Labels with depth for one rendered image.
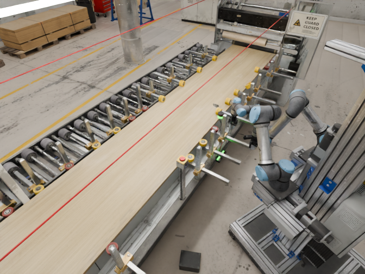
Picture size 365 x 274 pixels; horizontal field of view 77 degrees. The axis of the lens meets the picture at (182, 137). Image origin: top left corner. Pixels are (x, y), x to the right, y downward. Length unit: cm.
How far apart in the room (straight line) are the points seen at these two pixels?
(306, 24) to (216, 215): 300
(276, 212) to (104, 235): 126
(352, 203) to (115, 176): 175
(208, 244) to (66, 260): 146
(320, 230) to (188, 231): 140
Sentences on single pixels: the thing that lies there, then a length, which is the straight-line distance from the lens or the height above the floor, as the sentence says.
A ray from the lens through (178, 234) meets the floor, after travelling 276.
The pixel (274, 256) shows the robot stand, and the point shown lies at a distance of 260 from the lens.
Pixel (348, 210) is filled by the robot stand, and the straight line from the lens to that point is 184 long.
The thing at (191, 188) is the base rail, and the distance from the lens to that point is 221.
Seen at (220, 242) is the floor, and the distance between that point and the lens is 276.
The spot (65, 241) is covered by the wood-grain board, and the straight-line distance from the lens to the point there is 193.
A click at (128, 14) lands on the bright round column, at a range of 564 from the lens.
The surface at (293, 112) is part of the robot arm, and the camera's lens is 195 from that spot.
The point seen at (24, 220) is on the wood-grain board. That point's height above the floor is 90.
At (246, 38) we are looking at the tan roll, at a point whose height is 107.
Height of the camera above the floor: 252
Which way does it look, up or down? 43 degrees down
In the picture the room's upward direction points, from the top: straight up
